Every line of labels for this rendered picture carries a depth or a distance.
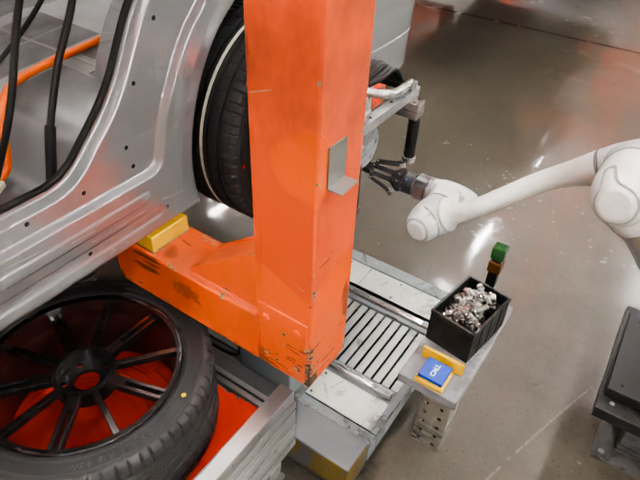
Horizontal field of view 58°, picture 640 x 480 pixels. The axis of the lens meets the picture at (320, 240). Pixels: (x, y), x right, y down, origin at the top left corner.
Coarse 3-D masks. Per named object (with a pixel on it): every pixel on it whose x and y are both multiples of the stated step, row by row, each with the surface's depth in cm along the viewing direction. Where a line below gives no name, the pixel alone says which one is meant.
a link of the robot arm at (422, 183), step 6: (420, 174) 190; (414, 180) 190; (420, 180) 188; (426, 180) 188; (432, 180) 188; (414, 186) 189; (420, 186) 188; (426, 186) 187; (414, 192) 189; (420, 192) 188; (426, 192) 187; (414, 198) 192; (420, 198) 190
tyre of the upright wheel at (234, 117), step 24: (240, 24) 158; (216, 48) 156; (240, 48) 153; (240, 72) 151; (216, 96) 153; (240, 96) 150; (216, 120) 154; (240, 120) 152; (192, 144) 162; (216, 144) 157; (240, 144) 156; (216, 168) 161; (240, 168) 160; (216, 192) 172; (240, 192) 165
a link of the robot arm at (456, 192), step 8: (432, 184) 187; (440, 184) 185; (448, 184) 185; (456, 184) 185; (432, 192) 182; (440, 192) 181; (448, 192) 181; (456, 192) 182; (464, 192) 182; (472, 192) 183; (456, 200) 181; (464, 200) 181
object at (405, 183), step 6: (402, 168) 195; (402, 174) 195; (408, 174) 191; (414, 174) 191; (402, 180) 194; (408, 180) 191; (396, 186) 195; (402, 186) 192; (408, 186) 191; (408, 192) 192
